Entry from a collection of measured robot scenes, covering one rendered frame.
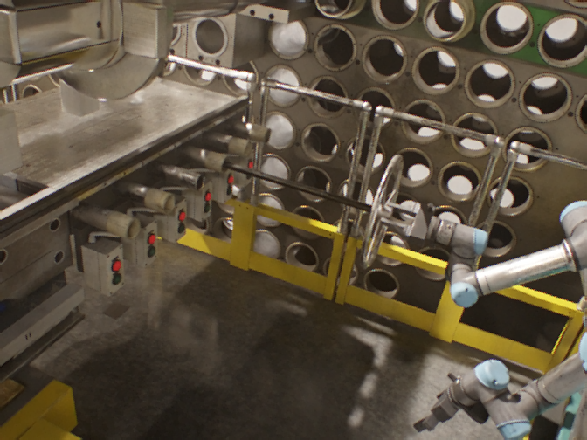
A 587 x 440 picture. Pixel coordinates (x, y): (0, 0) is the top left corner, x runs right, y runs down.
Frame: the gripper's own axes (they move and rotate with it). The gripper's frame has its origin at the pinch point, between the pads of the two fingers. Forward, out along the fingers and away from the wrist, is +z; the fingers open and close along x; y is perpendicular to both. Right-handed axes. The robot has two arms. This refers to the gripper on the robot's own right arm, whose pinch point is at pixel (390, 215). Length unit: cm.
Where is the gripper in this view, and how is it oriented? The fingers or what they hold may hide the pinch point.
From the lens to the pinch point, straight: 174.4
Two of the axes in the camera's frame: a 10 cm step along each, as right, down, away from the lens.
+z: -9.2, -3.0, 2.5
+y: -0.6, -5.1, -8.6
